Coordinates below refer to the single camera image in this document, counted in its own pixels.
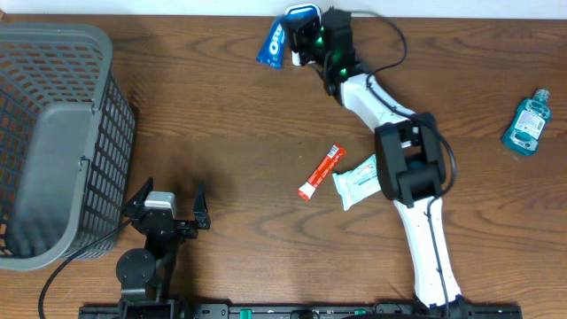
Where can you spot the grey plastic mesh basket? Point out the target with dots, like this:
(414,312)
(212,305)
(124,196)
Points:
(67,137)

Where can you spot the white wet wipes pack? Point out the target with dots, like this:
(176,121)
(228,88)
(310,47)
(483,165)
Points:
(355,185)

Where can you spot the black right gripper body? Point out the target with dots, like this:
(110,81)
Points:
(307,40)

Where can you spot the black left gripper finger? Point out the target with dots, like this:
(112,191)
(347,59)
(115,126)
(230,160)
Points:
(200,210)
(137,201)

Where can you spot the white barcode scanner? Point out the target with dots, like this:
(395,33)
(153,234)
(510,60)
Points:
(303,10)

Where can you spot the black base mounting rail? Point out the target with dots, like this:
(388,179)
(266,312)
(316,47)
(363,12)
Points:
(459,309)

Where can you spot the red Nescafe stick sachet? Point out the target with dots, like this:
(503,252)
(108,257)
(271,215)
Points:
(307,190)

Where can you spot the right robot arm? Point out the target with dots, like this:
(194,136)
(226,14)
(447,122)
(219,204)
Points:
(415,164)

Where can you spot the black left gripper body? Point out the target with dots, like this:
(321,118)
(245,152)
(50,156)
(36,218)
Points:
(185,230)

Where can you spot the blue Oreo cookie pack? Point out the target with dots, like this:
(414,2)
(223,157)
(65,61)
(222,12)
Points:
(272,51)

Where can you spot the blue mouthwash bottle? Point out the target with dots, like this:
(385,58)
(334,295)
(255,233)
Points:
(532,116)

